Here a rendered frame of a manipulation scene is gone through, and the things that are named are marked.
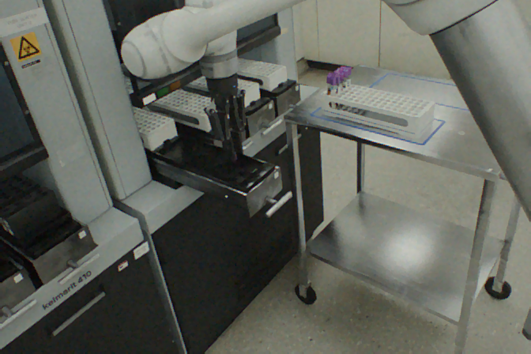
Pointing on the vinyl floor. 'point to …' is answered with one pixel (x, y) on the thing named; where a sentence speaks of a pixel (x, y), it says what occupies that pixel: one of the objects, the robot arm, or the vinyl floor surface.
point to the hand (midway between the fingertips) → (232, 145)
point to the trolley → (393, 221)
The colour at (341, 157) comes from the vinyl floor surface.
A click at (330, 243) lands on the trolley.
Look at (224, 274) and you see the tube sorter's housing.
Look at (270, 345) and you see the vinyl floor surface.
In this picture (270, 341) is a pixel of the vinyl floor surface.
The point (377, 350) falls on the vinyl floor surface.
